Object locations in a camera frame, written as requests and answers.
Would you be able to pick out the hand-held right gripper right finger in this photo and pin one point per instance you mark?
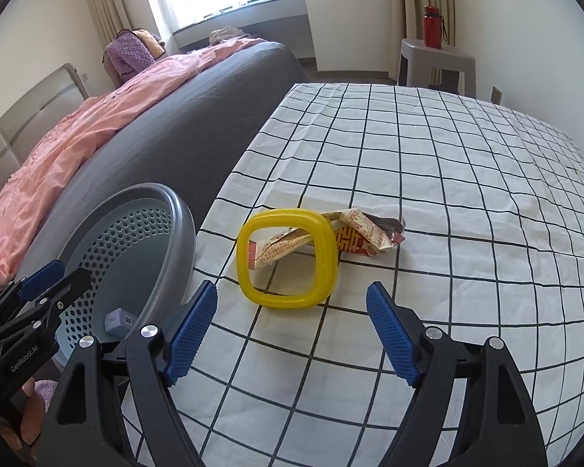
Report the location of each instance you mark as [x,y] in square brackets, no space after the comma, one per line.
[394,331]

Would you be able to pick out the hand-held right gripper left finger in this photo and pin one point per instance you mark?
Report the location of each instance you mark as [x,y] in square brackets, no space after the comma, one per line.
[190,335]

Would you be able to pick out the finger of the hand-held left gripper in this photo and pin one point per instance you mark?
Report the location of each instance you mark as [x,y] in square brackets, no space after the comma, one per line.
[63,289]
[41,279]

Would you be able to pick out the purple cartoon print box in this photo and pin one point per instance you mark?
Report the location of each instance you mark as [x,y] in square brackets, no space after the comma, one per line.
[119,323]

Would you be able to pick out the grey perforated basket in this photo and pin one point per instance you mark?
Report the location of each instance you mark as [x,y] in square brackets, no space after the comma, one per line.
[126,233]

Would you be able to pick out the red white wrapper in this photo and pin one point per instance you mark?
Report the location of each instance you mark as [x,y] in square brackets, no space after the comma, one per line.
[360,238]

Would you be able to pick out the person's left hand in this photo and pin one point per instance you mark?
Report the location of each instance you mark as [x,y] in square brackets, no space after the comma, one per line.
[31,416]

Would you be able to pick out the purple fuzzy clothing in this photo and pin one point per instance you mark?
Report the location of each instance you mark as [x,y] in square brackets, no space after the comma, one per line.
[45,389]

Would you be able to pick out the pink blanket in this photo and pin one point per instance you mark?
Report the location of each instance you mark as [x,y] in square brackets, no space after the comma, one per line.
[53,155]

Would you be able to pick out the beige headboard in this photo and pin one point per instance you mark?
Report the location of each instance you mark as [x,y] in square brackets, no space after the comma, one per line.
[29,107]

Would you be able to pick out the black white checkered sheet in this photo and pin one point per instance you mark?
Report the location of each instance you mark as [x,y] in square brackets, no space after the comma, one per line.
[418,155]

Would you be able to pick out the grey bed mattress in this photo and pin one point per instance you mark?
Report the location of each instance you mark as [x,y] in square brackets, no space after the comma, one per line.
[199,107]

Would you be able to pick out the grey plastic stool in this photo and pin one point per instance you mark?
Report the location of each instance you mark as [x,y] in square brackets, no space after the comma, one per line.
[433,56]

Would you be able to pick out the white cloth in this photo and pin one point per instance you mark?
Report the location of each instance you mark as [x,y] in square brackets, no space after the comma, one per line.
[226,34]

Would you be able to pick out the red water bottle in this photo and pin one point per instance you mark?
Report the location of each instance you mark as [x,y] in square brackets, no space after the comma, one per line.
[432,29]

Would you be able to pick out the wall socket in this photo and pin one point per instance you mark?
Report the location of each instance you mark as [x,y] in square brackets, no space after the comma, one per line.
[497,95]

